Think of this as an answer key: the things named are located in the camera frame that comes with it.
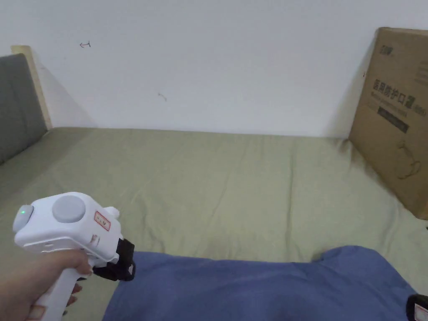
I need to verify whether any grey padded headboard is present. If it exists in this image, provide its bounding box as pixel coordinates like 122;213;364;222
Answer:
0;45;53;166

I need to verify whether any bed with pale green sheet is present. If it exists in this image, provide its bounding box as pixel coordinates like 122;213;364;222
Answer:
0;126;428;321

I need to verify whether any dark blue shirt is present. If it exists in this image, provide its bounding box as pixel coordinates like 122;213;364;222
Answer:
102;245;423;321

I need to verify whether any person's left hand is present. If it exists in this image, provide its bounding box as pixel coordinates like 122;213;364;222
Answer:
0;249;94;321

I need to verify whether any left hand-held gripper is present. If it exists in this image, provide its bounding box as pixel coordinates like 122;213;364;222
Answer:
13;191;136;321

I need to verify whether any brown cardboard carton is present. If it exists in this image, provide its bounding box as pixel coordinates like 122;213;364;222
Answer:
348;26;428;221

